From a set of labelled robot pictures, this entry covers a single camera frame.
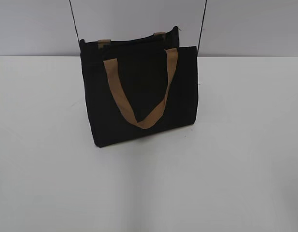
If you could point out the tan rear bag handle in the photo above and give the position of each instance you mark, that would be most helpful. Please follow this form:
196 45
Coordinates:
155 37

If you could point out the black canvas tote bag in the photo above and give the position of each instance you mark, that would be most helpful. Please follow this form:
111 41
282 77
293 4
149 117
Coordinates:
144 79

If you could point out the tan front bag handle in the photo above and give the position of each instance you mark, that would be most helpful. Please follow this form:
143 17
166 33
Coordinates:
112 71

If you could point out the tan bag handle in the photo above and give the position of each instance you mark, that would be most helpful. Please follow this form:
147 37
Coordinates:
155 37
112 71

